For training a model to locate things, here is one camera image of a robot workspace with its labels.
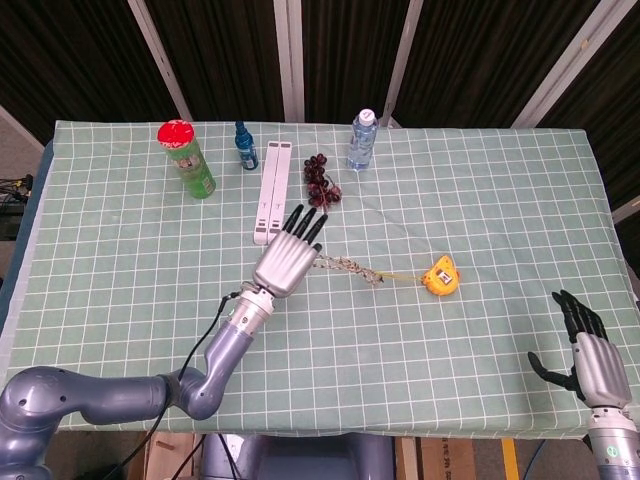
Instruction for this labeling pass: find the robot torso base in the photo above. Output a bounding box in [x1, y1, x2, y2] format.
[199, 432, 399, 480]

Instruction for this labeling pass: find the green chip can red lid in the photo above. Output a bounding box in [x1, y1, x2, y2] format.
[157, 118, 218, 200]

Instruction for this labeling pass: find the clear water bottle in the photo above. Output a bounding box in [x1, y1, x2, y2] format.
[346, 109, 377, 172]

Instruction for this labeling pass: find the small blue bottle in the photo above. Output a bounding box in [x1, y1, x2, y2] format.
[234, 120, 259, 172]

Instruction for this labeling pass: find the dark red grape bunch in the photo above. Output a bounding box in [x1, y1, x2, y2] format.
[303, 154, 344, 209]

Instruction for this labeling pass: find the white folding stand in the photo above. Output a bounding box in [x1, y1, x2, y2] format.
[253, 141, 295, 247]

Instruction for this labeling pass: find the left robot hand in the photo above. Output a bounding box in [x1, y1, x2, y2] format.
[252, 203, 330, 300]

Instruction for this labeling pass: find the yellow tape measure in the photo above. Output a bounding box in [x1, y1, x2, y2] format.
[378, 255, 462, 297]

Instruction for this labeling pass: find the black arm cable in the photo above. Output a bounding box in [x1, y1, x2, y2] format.
[107, 282, 259, 480]

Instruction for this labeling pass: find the braided rope loop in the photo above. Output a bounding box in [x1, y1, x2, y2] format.
[310, 253, 385, 288]

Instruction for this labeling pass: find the green checkered tablecloth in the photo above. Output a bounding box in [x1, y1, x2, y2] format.
[0, 119, 640, 440]

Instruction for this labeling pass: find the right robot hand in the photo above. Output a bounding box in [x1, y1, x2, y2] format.
[527, 290, 632, 407]

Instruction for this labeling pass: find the brown cardboard box with print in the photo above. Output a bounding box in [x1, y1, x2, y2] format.
[414, 435, 479, 480]

